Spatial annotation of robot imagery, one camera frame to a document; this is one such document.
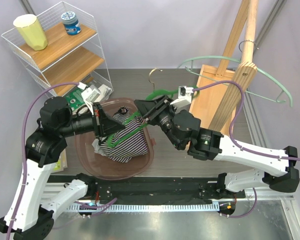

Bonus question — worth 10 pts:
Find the green book on table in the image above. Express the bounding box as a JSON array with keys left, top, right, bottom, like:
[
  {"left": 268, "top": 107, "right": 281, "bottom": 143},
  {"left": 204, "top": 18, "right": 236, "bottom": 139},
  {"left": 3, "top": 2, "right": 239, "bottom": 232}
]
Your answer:
[{"left": 52, "top": 149, "right": 68, "bottom": 173}]

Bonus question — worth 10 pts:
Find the black white striped top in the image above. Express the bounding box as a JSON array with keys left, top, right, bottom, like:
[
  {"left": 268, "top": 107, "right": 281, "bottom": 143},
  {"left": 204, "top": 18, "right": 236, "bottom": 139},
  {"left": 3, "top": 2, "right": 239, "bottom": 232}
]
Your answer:
[{"left": 98, "top": 106, "right": 148, "bottom": 163}]

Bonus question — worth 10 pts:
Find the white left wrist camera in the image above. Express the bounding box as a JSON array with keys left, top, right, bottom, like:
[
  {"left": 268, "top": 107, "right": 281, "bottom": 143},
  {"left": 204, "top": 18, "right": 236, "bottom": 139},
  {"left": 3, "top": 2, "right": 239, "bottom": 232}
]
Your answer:
[{"left": 78, "top": 82, "right": 101, "bottom": 113}]

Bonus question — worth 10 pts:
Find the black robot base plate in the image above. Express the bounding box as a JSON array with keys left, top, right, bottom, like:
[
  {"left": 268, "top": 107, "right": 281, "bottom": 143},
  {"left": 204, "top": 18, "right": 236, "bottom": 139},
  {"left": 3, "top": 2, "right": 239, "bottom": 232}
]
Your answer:
[{"left": 47, "top": 174, "right": 246, "bottom": 205}]

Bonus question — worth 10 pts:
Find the blue lidded jar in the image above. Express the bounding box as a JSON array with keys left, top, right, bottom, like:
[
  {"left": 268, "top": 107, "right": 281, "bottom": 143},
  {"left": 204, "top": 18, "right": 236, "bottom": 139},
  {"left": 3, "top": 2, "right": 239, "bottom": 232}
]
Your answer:
[{"left": 60, "top": 11, "right": 82, "bottom": 36}]

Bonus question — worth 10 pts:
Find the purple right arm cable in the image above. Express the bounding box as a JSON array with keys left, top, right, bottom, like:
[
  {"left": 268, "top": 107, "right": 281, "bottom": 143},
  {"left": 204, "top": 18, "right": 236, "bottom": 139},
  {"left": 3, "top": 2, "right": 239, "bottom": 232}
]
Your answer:
[{"left": 193, "top": 81, "right": 300, "bottom": 181}]

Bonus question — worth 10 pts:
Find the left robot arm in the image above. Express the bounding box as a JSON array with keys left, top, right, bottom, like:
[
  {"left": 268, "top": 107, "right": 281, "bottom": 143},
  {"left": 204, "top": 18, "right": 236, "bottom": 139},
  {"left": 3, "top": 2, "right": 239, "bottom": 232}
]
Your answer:
[{"left": 0, "top": 96, "right": 125, "bottom": 240}]

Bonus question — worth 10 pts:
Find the white wire shelf unit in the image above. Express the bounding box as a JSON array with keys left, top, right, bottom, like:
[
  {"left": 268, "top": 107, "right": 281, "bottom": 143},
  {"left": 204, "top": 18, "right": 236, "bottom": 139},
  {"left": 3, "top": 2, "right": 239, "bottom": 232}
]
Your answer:
[{"left": 1, "top": 1, "right": 114, "bottom": 100}]

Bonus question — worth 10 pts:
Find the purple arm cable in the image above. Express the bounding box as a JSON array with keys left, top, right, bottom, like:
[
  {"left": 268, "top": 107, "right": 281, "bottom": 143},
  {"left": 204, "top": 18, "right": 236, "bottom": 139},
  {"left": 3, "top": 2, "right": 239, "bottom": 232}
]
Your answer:
[
  {"left": 193, "top": 81, "right": 300, "bottom": 181},
  {"left": 6, "top": 81, "right": 82, "bottom": 240}
]

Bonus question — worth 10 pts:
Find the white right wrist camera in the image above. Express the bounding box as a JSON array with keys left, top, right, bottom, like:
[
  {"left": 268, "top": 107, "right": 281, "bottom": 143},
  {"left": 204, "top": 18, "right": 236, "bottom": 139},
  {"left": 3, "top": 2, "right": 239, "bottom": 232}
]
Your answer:
[{"left": 170, "top": 86, "right": 194, "bottom": 109}]

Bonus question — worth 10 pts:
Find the yellow faceted cup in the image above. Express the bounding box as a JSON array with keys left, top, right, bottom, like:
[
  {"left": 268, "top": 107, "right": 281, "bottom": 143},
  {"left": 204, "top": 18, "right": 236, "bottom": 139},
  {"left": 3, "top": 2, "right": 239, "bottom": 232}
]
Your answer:
[{"left": 13, "top": 14, "right": 48, "bottom": 51}]

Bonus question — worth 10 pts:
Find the pink translucent basin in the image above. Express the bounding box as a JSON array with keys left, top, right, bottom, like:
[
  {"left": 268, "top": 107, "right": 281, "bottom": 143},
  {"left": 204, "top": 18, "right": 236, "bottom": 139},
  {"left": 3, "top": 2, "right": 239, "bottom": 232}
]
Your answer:
[{"left": 75, "top": 98, "right": 154, "bottom": 180}]

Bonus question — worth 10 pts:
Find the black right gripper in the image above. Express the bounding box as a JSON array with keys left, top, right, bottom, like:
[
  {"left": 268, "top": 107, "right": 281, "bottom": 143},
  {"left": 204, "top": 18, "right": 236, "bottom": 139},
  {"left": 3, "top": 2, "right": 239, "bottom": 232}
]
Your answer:
[{"left": 134, "top": 95, "right": 183, "bottom": 150}]

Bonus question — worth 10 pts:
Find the green book on shelf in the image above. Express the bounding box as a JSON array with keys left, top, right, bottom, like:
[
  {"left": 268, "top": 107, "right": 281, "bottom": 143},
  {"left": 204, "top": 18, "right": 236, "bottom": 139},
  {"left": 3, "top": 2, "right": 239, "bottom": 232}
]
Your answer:
[{"left": 63, "top": 87, "right": 85, "bottom": 112}]

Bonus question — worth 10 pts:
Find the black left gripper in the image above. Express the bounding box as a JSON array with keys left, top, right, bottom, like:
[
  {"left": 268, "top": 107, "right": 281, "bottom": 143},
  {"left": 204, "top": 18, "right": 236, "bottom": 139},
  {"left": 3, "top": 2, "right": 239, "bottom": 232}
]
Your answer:
[{"left": 60, "top": 100, "right": 126, "bottom": 139}]

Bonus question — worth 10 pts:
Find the mint green clothes hanger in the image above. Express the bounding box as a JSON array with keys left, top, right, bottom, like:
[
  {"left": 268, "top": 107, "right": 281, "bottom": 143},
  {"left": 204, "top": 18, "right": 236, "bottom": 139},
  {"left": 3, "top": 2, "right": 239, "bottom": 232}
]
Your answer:
[{"left": 177, "top": 55, "right": 293, "bottom": 108}]

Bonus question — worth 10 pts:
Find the wooden clothes rack stand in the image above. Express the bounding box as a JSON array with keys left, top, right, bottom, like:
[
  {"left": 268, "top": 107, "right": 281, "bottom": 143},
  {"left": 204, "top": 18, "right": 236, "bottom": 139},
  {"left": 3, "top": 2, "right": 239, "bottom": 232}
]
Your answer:
[{"left": 189, "top": 0, "right": 259, "bottom": 135}]

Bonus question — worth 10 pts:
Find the grey tank top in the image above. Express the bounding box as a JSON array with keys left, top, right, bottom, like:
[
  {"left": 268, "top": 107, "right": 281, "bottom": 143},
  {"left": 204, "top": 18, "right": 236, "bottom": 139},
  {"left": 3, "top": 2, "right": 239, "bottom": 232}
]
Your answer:
[{"left": 91, "top": 139, "right": 106, "bottom": 156}]

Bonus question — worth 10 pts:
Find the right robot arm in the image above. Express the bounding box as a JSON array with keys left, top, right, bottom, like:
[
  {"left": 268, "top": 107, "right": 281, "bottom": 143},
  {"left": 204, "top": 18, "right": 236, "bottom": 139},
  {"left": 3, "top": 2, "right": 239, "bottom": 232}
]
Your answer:
[{"left": 134, "top": 95, "right": 300, "bottom": 198}]

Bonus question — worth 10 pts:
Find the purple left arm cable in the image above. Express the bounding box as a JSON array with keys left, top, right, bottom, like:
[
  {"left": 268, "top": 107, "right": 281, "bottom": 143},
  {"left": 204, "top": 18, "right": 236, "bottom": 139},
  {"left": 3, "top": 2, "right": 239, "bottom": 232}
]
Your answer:
[{"left": 6, "top": 81, "right": 82, "bottom": 240}]

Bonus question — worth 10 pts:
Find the bright green clothes hanger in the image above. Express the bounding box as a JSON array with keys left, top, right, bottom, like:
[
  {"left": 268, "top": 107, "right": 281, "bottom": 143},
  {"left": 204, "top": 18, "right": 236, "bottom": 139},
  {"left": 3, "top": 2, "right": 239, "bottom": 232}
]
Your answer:
[{"left": 106, "top": 67, "right": 201, "bottom": 149}]

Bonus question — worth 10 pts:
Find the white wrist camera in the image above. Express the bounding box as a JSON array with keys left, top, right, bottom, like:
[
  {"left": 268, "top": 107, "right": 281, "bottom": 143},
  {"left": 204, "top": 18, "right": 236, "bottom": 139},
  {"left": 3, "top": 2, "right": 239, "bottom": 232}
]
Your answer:
[
  {"left": 78, "top": 82, "right": 101, "bottom": 113},
  {"left": 170, "top": 86, "right": 194, "bottom": 109}
]

